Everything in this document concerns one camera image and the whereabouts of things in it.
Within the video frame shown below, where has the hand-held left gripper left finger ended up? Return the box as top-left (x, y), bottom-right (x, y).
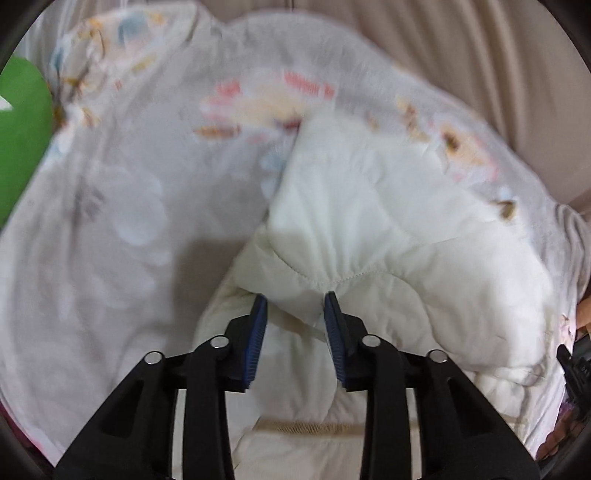
top-left (53, 294), bottom-right (269, 480)

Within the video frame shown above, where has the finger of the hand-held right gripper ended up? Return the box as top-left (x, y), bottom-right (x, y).
top-left (556, 342), bottom-right (591, 418)

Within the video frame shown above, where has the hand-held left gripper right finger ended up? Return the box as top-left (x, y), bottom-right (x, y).
top-left (322, 291), bottom-right (542, 480)

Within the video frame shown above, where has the cream quilted garment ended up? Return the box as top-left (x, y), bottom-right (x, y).
top-left (194, 110), bottom-right (556, 480)

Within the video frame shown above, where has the person's right hand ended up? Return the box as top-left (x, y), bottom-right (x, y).
top-left (575, 296), bottom-right (591, 337)

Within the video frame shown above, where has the printed white bed sheet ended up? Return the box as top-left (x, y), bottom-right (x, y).
top-left (0, 0), bottom-right (591, 468)

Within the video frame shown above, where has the green cloth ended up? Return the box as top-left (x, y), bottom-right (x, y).
top-left (0, 55), bottom-right (55, 230)

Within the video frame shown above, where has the beige curtain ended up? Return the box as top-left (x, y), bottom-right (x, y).
top-left (198, 0), bottom-right (591, 209)

